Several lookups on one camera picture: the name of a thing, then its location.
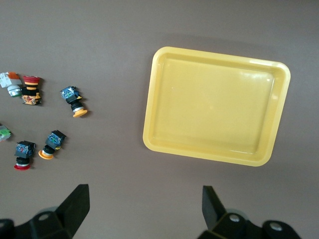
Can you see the red mushroom emergency stop button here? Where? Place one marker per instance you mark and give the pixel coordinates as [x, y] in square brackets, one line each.
[30, 93]

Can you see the white push button switch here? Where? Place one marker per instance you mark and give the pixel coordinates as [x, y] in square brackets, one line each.
[11, 85]

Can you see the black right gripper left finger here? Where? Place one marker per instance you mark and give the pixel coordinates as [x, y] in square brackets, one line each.
[64, 219]

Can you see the yellow push button switch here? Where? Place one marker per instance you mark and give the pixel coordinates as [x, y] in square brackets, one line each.
[53, 139]
[71, 95]

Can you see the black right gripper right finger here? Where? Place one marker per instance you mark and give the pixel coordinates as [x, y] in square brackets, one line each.
[224, 224]

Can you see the green push button switch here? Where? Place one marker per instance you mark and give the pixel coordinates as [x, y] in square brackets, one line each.
[3, 133]

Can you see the red push button switch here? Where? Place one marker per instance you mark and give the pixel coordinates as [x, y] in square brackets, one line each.
[23, 149]

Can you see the brown table cover sheet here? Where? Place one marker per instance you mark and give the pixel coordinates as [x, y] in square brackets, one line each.
[99, 37]

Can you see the yellow plastic tray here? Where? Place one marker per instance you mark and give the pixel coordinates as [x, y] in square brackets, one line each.
[214, 104]

